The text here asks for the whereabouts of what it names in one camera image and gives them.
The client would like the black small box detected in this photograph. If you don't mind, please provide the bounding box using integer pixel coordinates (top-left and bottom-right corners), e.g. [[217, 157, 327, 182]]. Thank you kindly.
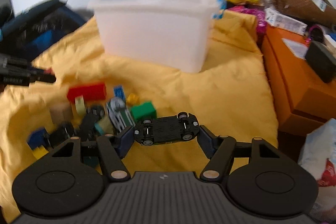
[[305, 41, 336, 83]]

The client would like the blue toy brick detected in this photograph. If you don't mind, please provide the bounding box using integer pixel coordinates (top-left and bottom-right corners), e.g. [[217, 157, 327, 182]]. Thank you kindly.
[[113, 85, 126, 102]]

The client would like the yellow cloth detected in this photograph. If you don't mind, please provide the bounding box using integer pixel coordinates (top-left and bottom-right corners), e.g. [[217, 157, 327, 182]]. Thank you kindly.
[[1, 11, 278, 222]]

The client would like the pink plastic wrap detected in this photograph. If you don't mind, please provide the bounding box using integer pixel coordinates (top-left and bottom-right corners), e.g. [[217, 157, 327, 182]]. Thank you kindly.
[[228, 5, 268, 36]]

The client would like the white plastic bin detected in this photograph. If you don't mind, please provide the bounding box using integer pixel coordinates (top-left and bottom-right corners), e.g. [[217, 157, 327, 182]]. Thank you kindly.
[[88, 0, 226, 73]]

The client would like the green toy block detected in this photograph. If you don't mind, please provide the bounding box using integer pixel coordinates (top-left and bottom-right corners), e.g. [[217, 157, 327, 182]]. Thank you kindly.
[[130, 101, 157, 123]]

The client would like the red toy block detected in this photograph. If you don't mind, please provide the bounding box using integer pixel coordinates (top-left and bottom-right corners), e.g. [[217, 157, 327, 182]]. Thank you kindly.
[[67, 82, 106, 103]]

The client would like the small yellow toy block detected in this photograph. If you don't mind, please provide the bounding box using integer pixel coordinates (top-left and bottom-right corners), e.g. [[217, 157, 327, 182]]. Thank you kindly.
[[126, 93, 139, 106]]

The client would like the black toy car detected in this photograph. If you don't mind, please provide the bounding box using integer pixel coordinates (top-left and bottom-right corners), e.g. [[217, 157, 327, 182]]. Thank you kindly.
[[134, 112, 199, 146]]

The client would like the white green toy truck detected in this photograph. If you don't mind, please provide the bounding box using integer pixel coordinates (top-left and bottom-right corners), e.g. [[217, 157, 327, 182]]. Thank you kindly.
[[106, 97, 135, 132]]

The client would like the small white carton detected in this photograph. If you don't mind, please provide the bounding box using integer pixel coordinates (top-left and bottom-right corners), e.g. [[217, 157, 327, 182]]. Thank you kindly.
[[265, 7, 307, 36]]

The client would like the orange cardboard box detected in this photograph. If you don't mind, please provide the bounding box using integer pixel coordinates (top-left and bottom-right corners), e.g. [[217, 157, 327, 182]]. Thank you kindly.
[[261, 26, 335, 136]]

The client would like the brown paper bag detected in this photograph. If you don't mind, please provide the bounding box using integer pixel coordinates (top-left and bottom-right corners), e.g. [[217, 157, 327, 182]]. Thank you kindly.
[[269, 0, 335, 28]]

